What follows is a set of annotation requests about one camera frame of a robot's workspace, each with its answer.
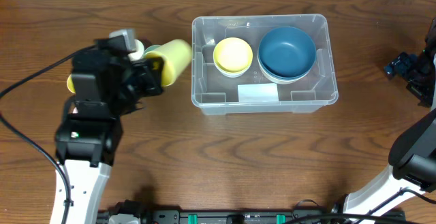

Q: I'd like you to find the beige large bowl top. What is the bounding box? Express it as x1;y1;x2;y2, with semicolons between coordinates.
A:
259;63;303;84

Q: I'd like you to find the cream plastic cup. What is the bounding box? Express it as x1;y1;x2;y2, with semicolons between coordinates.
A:
128;39;145;61

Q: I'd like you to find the light grey small bowl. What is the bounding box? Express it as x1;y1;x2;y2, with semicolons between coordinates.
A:
214;61;251;78

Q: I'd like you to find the yellow cup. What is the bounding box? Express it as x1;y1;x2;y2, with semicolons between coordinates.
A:
144;39;192;86
67;75;76;94

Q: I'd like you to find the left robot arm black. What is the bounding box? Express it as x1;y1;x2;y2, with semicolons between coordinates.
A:
50;36;164;223

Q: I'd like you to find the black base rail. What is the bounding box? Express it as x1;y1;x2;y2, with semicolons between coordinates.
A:
97;199;406;224

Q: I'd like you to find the green plastic cup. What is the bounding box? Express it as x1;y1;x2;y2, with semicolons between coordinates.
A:
144;45;160;56

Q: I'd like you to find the clear plastic storage bin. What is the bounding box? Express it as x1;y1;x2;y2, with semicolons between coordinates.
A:
191;14;339;115

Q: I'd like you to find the white small bowl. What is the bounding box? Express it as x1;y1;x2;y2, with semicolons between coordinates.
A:
218;69;246;78

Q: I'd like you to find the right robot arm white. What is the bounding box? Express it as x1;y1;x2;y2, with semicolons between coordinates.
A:
333;23;435;223

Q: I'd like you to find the dark blue bowl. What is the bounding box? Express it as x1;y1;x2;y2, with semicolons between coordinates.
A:
258;59;313;84
258;27;317;78

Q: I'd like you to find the yellow small bowl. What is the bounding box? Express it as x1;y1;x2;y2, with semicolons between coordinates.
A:
213;37;253;65

